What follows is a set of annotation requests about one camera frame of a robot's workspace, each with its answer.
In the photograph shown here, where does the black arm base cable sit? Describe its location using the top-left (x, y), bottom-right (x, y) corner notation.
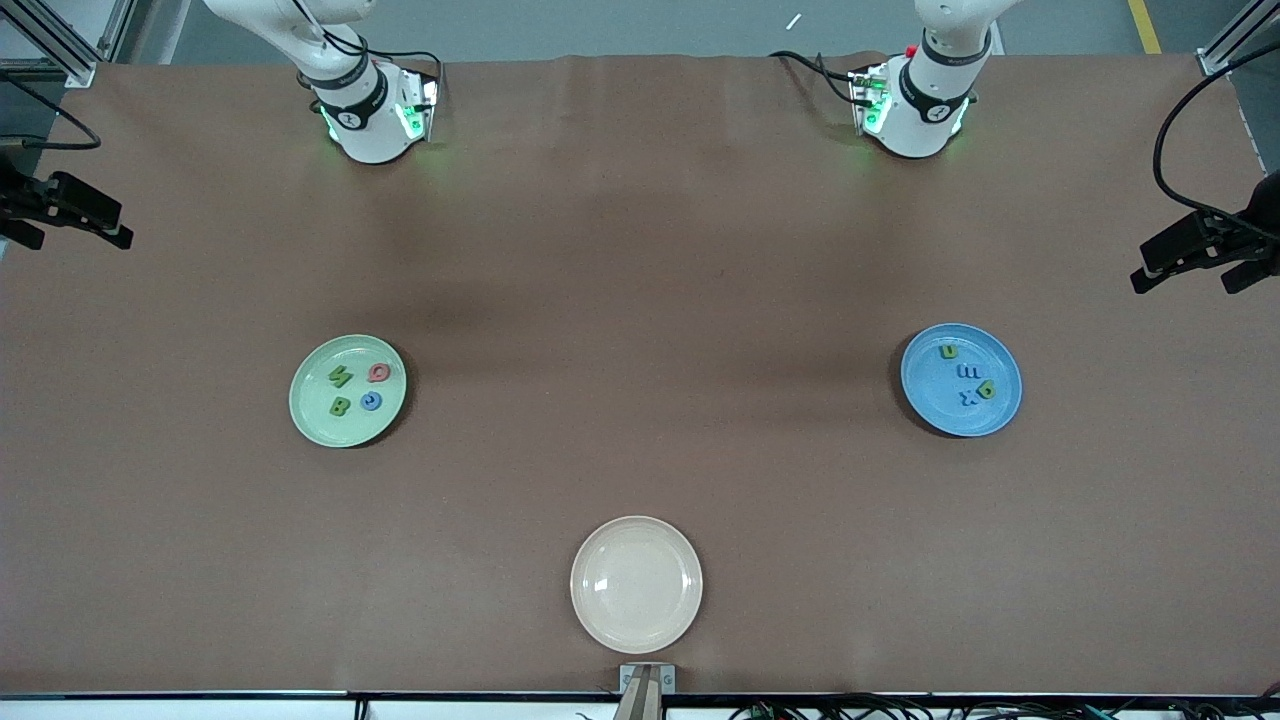
top-left (375, 50), bottom-right (444, 101)
top-left (768, 50), bottom-right (863, 106)

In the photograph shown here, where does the aluminium frame profile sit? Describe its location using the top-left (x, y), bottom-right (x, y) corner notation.
top-left (1195, 0), bottom-right (1280, 76)
top-left (0, 0), bottom-right (136, 86)

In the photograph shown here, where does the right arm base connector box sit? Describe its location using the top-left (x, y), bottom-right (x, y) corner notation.
top-left (395, 68), bottom-right (441, 141)

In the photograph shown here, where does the green plate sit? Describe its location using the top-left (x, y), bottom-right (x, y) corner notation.
top-left (288, 334), bottom-right (409, 449)

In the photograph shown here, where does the black cable bundle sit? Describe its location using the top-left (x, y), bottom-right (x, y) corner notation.
top-left (730, 690), bottom-right (1280, 720)

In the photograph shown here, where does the blue plate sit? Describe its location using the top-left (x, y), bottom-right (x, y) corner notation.
top-left (900, 322), bottom-right (1024, 438)

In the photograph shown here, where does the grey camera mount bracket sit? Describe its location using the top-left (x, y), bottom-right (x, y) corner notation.
top-left (615, 664), bottom-right (677, 720)

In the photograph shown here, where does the brown table cover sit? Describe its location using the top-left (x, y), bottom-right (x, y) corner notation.
top-left (0, 52), bottom-right (1280, 696)

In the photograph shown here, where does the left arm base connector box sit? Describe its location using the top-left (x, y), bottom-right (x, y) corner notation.
top-left (848, 65), bottom-right (893, 136)

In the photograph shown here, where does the black left arm base cable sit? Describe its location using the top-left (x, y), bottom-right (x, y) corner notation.
top-left (768, 50), bottom-right (863, 106)

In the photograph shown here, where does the black right arm base cable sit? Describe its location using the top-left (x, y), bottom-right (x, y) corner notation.
top-left (375, 50), bottom-right (444, 101)

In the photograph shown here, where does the cream plate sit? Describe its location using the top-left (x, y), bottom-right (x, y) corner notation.
top-left (570, 515), bottom-right (704, 655)

